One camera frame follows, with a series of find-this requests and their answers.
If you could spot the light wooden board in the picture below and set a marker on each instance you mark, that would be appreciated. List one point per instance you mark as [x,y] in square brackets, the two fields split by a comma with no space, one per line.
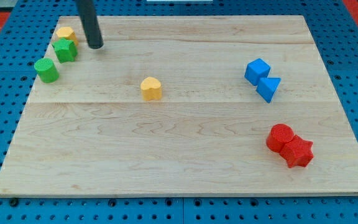
[90,134]

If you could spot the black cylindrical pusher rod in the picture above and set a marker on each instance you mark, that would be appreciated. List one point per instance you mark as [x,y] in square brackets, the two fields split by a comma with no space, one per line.
[90,24]

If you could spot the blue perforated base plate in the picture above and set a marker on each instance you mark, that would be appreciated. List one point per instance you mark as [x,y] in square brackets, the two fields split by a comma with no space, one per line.
[23,39]

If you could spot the green star block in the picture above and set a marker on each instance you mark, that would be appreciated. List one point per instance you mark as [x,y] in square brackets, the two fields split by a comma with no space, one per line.
[65,50]

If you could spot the blue triangle block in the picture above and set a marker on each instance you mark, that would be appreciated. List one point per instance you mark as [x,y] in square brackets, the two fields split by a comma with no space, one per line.
[267,87]

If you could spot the green cylinder block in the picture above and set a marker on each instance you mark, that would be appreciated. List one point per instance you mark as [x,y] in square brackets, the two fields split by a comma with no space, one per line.
[46,70]

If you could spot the yellow heart block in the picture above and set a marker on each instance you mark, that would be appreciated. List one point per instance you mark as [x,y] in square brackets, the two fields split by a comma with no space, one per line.
[151,89]

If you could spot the blue cube block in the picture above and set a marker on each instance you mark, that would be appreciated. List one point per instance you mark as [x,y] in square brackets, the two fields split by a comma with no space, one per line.
[255,70]

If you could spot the yellow hexagon block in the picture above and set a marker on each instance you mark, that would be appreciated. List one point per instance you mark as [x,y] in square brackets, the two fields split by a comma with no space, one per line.
[67,33]

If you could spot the red cylinder block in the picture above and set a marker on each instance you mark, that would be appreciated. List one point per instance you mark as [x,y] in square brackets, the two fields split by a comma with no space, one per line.
[279,135]

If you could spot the red star block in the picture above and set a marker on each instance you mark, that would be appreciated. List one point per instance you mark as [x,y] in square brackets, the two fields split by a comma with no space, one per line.
[297,152]

